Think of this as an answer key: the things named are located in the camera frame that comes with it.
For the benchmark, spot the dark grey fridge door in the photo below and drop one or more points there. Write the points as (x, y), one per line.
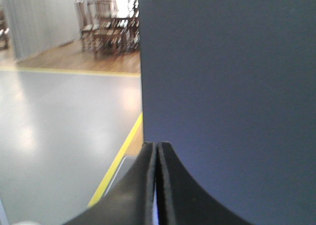
(232, 85)

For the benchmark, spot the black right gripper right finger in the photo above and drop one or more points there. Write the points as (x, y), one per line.
(181, 200)

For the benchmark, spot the wooden chairs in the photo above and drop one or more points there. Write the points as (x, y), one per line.
(100, 27)

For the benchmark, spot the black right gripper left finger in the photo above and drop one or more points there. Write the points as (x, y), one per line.
(130, 201)

